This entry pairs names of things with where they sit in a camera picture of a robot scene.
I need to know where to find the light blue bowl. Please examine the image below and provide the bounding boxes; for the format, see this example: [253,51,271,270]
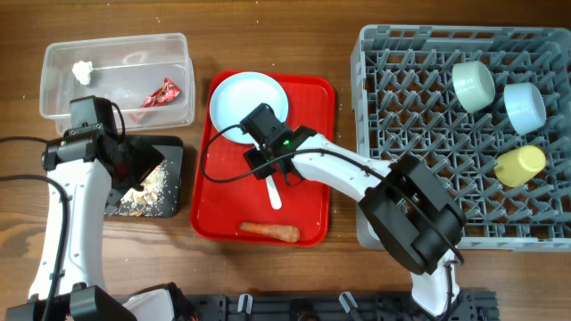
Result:
[503,83,546,136]

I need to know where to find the black plastic tray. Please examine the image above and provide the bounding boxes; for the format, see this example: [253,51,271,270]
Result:
[104,135,184,218]

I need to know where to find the grey dishwasher rack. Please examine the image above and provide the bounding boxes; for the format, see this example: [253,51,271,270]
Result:
[351,25,570,252]

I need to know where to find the left black cable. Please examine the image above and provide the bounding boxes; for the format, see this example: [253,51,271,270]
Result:
[0,102,127,321]

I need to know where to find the orange carrot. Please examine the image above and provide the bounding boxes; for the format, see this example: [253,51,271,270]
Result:
[239,222,301,243]

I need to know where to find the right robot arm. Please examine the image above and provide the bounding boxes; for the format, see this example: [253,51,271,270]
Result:
[239,103,467,319]

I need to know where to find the mint green bowl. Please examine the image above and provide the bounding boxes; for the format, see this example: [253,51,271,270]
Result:
[451,61,495,113]

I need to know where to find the light blue plate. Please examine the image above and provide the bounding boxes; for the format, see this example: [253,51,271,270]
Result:
[209,71,289,131]

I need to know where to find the white plastic spoon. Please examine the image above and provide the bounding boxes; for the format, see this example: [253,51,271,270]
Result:
[265,176,282,210]

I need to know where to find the yellow plastic cup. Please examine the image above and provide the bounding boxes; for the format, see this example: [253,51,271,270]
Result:
[494,145,547,187]

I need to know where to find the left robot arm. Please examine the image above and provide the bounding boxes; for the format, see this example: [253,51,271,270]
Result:
[6,96,176,320]

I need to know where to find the clear plastic bin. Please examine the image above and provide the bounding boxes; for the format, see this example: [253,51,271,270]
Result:
[39,33,195,135]

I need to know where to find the red snack wrapper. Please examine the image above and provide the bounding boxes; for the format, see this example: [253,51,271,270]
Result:
[129,78,181,123]

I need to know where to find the white tissue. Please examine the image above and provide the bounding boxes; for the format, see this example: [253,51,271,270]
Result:
[72,61,93,86]

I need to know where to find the rice and peanut leftovers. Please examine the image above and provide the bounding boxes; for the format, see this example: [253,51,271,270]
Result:
[117,164,173,218]

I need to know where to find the red serving tray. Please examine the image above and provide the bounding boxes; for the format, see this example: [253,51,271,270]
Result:
[190,73,335,247]

